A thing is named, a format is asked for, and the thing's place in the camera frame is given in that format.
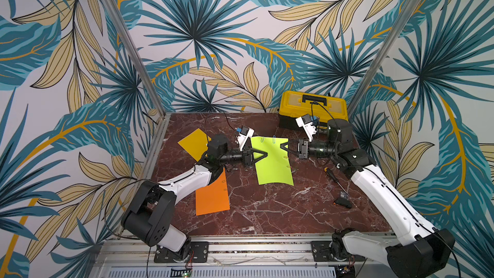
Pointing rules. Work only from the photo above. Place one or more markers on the orange paper sheet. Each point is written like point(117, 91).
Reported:
point(213, 198)

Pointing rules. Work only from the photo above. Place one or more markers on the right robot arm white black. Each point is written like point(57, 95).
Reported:
point(419, 250)

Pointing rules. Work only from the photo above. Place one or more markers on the green paper sheet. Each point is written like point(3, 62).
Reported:
point(275, 168)

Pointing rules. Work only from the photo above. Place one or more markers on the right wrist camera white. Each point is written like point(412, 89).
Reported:
point(310, 124)

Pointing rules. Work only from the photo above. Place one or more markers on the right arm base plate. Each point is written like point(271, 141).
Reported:
point(327, 251)

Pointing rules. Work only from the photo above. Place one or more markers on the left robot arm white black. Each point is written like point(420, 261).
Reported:
point(149, 215)

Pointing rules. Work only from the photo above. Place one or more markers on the aluminium front rail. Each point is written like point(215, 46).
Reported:
point(291, 249)

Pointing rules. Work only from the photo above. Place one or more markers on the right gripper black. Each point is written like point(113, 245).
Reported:
point(302, 148)

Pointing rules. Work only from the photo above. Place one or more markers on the yellow paper sheet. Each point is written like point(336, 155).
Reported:
point(195, 144)

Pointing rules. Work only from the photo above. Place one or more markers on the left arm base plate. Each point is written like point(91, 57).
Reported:
point(195, 251)

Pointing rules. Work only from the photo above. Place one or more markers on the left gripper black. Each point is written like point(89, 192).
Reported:
point(247, 157)

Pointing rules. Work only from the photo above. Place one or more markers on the yellow black toolbox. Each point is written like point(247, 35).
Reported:
point(296, 104)

